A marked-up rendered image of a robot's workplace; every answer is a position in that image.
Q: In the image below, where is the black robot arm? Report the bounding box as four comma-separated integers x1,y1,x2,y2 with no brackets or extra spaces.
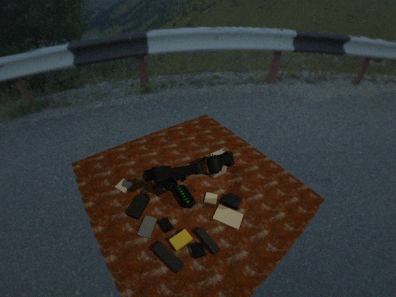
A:
143,151,234,184

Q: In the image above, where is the dark grey controller unit with green rocker switches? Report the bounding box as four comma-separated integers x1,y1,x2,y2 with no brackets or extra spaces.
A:
176,184,195,208

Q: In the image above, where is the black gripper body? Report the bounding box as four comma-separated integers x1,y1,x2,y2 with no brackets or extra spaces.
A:
153,176,187,196

